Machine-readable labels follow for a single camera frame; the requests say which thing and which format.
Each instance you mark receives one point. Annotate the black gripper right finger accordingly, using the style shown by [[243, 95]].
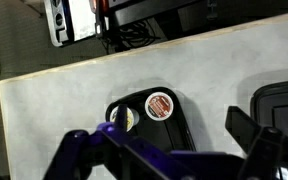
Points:
[[250, 136]]

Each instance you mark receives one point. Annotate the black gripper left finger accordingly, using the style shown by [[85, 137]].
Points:
[[130, 150]]

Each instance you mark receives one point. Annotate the yellow lid coffee pod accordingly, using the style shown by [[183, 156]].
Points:
[[132, 118]]

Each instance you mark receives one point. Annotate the black plastic tray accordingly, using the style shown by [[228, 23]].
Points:
[[170, 133], [284, 106]]

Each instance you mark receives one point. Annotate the red lid coffee pod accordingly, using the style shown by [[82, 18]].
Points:
[[159, 106]]

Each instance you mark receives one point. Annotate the grey equipment box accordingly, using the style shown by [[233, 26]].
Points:
[[80, 20]]

